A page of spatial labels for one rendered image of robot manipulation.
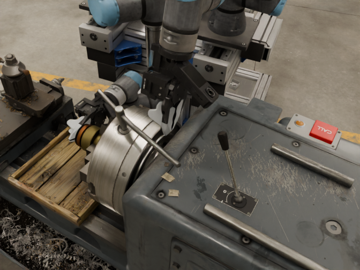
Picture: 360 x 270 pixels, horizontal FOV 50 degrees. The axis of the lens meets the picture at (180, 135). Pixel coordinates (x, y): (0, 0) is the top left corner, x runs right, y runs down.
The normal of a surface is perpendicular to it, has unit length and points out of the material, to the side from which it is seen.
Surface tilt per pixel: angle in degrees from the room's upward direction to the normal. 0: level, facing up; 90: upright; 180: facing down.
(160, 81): 76
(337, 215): 0
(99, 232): 0
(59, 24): 0
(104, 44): 90
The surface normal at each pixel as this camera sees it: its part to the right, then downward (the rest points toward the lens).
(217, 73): -0.36, 0.66
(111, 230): 0.05, -0.69
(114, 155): -0.28, -0.16
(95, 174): -0.43, 0.23
